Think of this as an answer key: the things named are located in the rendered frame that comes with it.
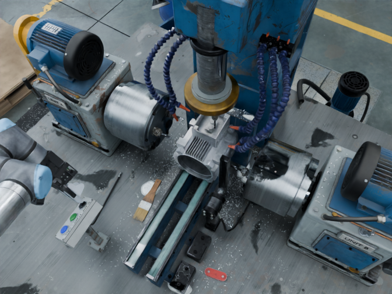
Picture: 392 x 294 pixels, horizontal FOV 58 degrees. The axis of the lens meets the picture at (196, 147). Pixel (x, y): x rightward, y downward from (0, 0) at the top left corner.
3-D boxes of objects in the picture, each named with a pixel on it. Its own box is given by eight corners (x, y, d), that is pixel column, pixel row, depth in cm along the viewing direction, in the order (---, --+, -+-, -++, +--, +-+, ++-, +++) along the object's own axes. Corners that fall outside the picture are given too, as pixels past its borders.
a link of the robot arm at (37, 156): (21, 164, 106) (10, 163, 113) (34, 174, 108) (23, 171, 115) (41, 142, 110) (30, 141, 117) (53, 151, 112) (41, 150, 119)
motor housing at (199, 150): (198, 132, 156) (196, 106, 140) (237, 150, 151) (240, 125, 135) (175, 168, 147) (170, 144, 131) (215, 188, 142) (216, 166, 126)
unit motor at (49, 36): (69, 74, 172) (32, -1, 136) (125, 98, 164) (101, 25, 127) (34, 112, 161) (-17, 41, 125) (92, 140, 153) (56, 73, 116)
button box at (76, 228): (94, 203, 132) (83, 195, 129) (103, 206, 127) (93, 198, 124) (64, 244, 124) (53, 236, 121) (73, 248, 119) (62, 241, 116)
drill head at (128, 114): (119, 93, 169) (105, 55, 148) (185, 122, 160) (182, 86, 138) (87, 132, 158) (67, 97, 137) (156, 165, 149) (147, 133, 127)
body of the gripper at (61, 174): (79, 172, 120) (52, 150, 113) (63, 193, 116) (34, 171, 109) (69, 171, 125) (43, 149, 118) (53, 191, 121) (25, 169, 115)
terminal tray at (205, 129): (206, 115, 142) (206, 104, 135) (230, 126, 139) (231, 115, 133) (191, 138, 137) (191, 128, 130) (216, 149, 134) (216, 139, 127)
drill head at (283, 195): (246, 149, 152) (252, 114, 130) (340, 189, 141) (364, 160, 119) (220, 196, 141) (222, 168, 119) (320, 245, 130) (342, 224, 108)
